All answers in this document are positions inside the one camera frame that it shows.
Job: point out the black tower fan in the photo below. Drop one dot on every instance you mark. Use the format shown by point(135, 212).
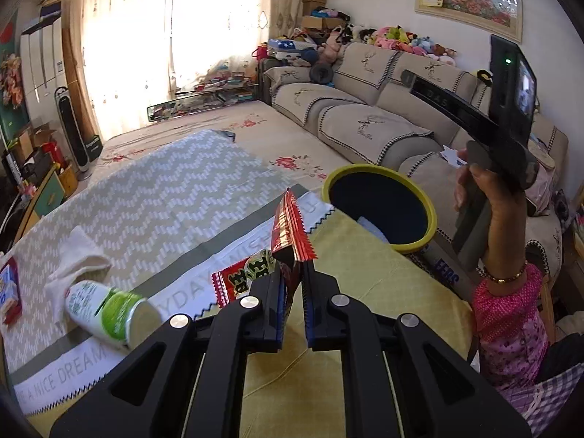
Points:
point(73, 137)

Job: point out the floral bed sheet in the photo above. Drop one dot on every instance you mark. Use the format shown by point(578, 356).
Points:
point(273, 137)

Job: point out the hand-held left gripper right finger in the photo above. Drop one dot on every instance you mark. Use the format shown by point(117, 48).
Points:
point(310, 315)

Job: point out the yellow tablecloth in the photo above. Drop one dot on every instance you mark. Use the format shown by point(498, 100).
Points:
point(365, 283)

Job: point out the teal wooden cabinet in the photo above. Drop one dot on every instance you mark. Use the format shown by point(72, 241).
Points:
point(45, 194)

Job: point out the person's right forearm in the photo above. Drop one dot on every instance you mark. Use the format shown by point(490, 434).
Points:
point(506, 324)

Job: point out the person's right hand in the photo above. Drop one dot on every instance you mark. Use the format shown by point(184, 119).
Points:
point(504, 219)

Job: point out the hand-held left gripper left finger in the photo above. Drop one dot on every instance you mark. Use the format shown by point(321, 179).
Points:
point(280, 305)

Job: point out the pile of plush toys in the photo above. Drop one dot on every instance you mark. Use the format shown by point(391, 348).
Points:
point(392, 36)

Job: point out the dark round cushion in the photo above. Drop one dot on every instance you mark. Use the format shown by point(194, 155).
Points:
point(321, 73)

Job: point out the yellow round bin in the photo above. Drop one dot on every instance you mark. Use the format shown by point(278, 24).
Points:
point(326, 187)

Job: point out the red snack packet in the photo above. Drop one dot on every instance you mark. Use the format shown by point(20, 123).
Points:
point(232, 283)

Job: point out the grey zigzag table runner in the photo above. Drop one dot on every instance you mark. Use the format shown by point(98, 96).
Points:
point(159, 191)

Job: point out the white papers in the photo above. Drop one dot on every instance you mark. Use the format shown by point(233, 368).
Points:
point(451, 155)

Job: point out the cluttered glass low table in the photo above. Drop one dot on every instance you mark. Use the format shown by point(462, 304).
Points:
point(196, 105)

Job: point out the red foil snack wrapper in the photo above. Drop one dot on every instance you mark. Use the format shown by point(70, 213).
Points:
point(287, 228)

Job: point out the purple checked cloth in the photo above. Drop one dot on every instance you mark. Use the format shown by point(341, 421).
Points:
point(547, 397)

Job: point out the white cloth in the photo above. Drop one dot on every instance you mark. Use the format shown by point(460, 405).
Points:
point(77, 251)

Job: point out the beige curtain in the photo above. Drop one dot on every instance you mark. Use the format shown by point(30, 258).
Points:
point(137, 54)

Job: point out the beige sofa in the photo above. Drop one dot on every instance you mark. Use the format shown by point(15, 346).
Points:
point(356, 123)

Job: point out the red box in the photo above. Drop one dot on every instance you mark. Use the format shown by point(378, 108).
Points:
point(54, 155)

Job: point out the white green plastic bottle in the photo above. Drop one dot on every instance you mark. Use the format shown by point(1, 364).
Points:
point(105, 310)

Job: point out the small snack box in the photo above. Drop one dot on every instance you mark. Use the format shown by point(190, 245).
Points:
point(10, 292)

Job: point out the open cardboard box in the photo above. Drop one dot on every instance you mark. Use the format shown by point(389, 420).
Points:
point(319, 23)

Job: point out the artificial flower bunch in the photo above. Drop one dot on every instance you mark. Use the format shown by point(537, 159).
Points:
point(10, 80)

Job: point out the blue white starred bag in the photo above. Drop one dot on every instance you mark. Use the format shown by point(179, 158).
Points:
point(289, 50)

